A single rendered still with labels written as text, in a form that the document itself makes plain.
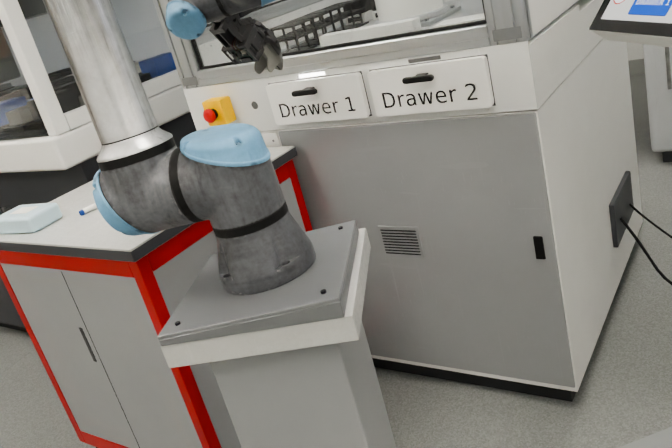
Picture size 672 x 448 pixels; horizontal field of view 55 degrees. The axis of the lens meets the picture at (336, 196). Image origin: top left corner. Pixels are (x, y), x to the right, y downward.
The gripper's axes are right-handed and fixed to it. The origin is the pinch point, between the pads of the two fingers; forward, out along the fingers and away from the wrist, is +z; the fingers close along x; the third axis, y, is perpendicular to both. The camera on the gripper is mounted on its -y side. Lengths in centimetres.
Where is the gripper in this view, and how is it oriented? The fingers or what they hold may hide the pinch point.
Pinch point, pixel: (278, 63)
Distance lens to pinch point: 156.7
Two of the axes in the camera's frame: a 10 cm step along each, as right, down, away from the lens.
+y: -2.9, 8.7, -4.1
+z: 5.0, 5.0, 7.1
